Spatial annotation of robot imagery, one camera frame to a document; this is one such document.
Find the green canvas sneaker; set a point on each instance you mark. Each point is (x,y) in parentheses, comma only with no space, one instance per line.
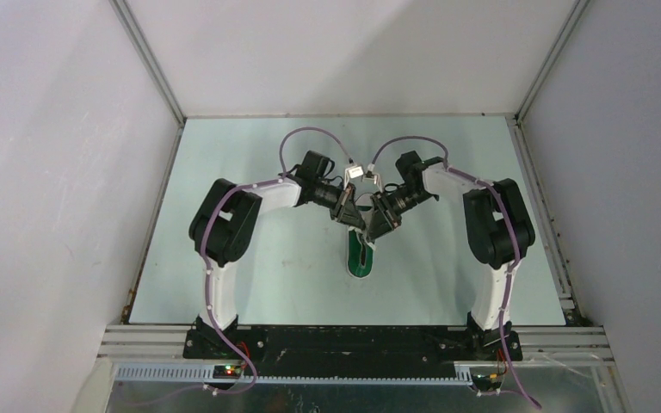
(359,254)

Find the left controller board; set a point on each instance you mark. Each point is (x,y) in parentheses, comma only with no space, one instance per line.
(227,371)

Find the controller board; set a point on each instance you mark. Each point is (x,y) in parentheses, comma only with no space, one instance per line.
(492,382)
(227,371)

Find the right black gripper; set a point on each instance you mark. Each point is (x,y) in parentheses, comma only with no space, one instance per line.
(386,218)

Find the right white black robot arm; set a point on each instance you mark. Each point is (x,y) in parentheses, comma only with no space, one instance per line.
(499,232)

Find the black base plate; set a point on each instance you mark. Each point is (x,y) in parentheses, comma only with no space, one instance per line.
(347,351)

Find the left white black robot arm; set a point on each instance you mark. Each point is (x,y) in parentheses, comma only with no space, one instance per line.
(223,226)

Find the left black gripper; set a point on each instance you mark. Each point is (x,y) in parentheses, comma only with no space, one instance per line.
(345,209)

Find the white shoelace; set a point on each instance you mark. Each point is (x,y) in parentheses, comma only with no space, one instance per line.
(359,240)

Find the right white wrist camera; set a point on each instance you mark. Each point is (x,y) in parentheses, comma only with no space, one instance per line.
(372,177)

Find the right controller board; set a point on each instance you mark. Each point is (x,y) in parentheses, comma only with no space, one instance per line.
(492,382)

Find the grey slotted cable duct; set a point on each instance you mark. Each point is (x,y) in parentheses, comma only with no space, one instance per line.
(205,374)

